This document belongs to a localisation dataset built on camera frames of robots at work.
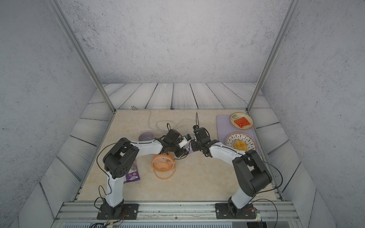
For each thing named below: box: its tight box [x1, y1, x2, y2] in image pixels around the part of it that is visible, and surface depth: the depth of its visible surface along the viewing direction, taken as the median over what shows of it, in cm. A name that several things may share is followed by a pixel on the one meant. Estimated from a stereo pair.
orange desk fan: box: [151, 152, 176, 181], surface depth 84 cm
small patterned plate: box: [230, 112, 254, 131], surface depth 113 cm
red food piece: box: [233, 116, 251, 128], surface depth 112 cm
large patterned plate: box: [225, 132, 258, 152], surface depth 101 cm
